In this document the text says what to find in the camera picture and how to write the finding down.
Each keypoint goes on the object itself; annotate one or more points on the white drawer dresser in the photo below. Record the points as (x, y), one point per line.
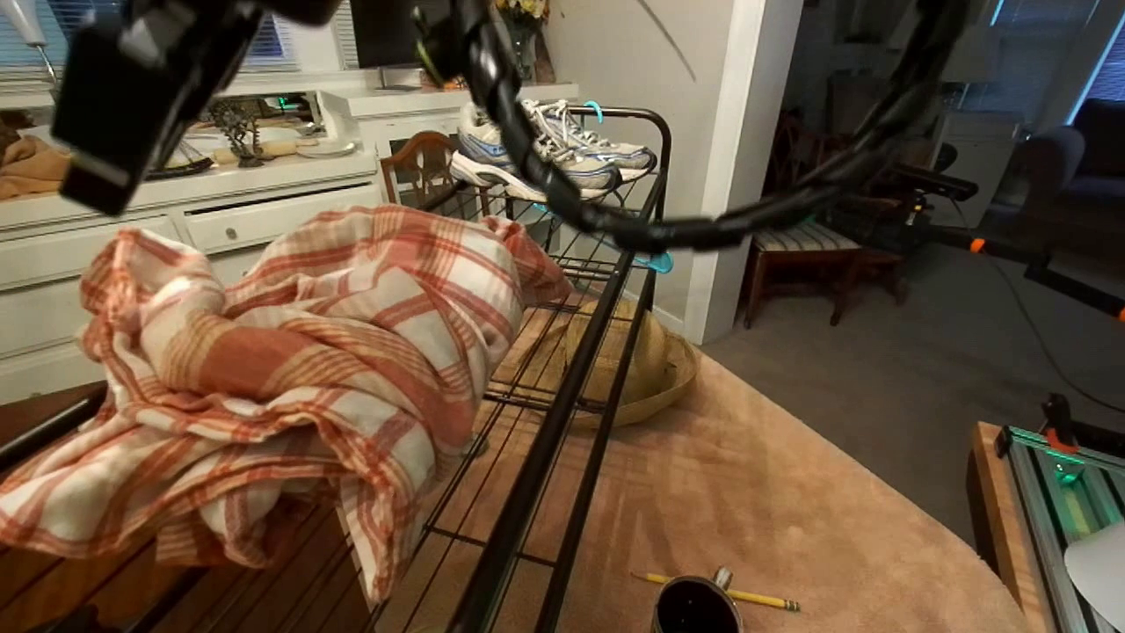
(35, 265)

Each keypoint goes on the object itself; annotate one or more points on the grey armchair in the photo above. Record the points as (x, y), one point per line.
(1073, 164)

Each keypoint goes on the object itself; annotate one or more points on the wooden stool striped cushion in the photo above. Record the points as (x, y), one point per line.
(819, 265)

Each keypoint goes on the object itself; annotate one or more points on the dark wooden chair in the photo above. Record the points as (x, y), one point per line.
(419, 170)

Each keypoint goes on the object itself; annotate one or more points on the white running sneaker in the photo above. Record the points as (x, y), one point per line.
(621, 150)
(575, 166)

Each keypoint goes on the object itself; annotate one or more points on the red white plaid blanket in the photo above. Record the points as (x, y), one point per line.
(328, 337)

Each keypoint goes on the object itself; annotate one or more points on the black tripod arm orange joints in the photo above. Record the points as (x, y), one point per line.
(1043, 267)

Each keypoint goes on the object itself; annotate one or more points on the window with white frame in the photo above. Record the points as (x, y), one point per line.
(21, 28)

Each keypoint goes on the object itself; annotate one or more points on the aluminium rail robot base frame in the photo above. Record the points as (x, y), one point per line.
(1073, 493)

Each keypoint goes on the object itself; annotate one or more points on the yellow pencil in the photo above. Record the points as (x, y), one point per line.
(759, 600)

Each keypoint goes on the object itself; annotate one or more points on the teal plastic clothes hanger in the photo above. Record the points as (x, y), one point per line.
(596, 110)
(659, 261)

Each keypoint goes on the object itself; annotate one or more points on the brown cloth on dresser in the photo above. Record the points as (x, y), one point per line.
(21, 170)

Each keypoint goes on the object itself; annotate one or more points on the tan brimmed hat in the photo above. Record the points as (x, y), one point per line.
(655, 374)

